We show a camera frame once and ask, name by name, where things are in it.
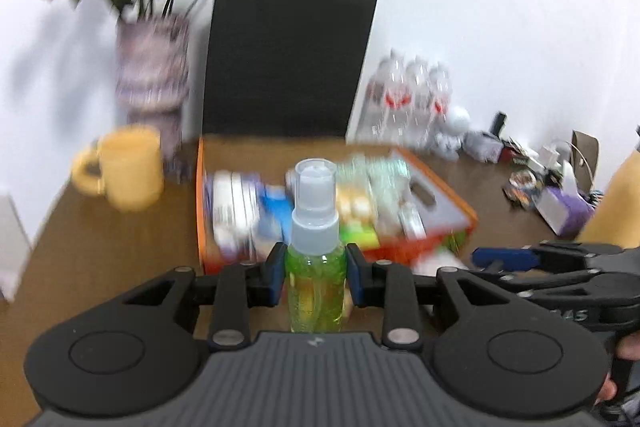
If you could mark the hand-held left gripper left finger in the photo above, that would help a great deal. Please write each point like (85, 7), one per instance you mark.
(276, 277)

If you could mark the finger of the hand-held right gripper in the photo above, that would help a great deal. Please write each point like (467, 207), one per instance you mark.
(550, 286)
(500, 258)

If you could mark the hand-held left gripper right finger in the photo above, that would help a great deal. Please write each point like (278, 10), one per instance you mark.
(356, 279)

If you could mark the green spray bottle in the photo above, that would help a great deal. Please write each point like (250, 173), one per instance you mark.
(315, 287)

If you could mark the blue green plastic packet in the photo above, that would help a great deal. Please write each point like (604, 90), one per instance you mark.
(275, 212)

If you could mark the red orange cardboard box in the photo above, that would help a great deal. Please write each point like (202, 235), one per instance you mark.
(442, 217)

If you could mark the yellow white plush toy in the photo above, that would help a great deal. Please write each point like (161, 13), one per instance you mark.
(352, 204)

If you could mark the blue white toothpaste tube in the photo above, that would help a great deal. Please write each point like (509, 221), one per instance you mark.
(220, 207)

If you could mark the iridescent organza bag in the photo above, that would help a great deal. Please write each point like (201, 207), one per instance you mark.
(390, 192)

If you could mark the person's right hand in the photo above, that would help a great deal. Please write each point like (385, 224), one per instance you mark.
(632, 347)

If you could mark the white fluffy item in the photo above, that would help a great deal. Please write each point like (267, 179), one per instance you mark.
(440, 263)

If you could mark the brown snack packet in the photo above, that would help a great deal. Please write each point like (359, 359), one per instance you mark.
(522, 189)

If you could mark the purple tissue box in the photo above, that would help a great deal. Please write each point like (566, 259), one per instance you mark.
(565, 207)

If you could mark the tan smooth object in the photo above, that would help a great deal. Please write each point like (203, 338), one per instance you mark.
(617, 202)

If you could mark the dark flat box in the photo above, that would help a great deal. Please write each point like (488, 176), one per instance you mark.
(515, 153)

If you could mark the white charger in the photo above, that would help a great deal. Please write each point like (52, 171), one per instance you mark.
(550, 156)

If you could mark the black upright device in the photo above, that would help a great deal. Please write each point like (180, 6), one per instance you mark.
(498, 123)

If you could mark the brown paper bag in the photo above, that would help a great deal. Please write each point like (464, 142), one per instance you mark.
(587, 152)

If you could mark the white robot speaker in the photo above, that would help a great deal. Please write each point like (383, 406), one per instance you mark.
(455, 127)

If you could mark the clear water bottle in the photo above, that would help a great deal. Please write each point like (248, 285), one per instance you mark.
(415, 104)
(440, 104)

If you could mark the pack of water bottles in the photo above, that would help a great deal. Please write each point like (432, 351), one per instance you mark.
(380, 102)

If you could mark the yellow mug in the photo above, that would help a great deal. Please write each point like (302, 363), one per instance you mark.
(130, 172)

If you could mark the black paper bag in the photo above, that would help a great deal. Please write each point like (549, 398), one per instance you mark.
(285, 57)

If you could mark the purple textured vase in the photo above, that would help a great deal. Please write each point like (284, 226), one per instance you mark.
(152, 67)

